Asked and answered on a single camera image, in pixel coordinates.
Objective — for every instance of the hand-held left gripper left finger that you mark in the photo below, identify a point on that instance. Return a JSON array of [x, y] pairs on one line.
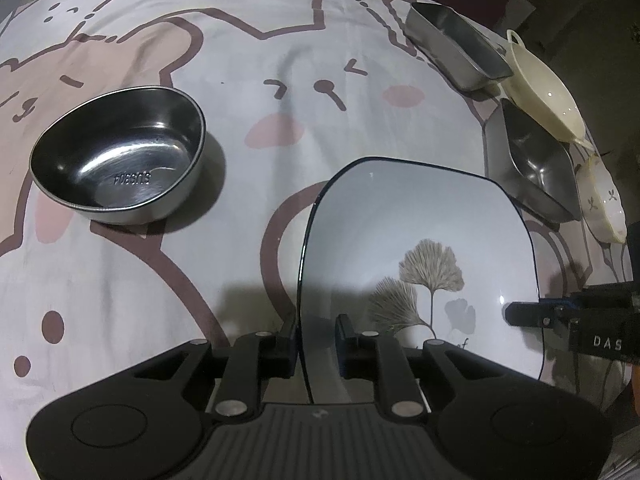
[[280, 355]]

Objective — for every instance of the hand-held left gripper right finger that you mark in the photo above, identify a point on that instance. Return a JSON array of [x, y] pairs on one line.
[[344, 345]]

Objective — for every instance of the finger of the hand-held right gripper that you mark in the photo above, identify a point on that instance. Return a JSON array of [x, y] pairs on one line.
[[530, 315]]

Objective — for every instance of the square white leaf-print plate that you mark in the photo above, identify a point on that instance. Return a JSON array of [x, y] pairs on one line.
[[425, 220]]

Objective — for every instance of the rectangular steel tray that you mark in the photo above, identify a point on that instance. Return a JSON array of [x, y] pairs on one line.
[[530, 160], [450, 35]]

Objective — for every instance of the round steel bowl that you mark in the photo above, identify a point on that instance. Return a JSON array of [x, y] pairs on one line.
[[120, 160]]

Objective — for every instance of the small white floral bowl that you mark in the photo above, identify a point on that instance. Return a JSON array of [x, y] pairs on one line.
[[607, 200]]

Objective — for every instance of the bear-print blanket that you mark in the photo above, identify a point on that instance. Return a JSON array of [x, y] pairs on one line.
[[250, 60]]

